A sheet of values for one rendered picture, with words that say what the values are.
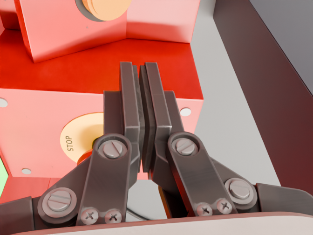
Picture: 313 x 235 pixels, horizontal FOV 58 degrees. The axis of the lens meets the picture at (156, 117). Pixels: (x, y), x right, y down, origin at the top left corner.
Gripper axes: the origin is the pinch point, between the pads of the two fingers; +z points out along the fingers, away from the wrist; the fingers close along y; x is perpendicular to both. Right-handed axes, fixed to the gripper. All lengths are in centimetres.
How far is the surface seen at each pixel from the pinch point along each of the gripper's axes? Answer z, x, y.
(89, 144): 6.7, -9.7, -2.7
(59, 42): 11.1, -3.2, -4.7
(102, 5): 11.6, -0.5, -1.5
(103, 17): 11.5, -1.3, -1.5
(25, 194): 24, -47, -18
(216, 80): 81, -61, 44
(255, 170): 78, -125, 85
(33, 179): 29, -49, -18
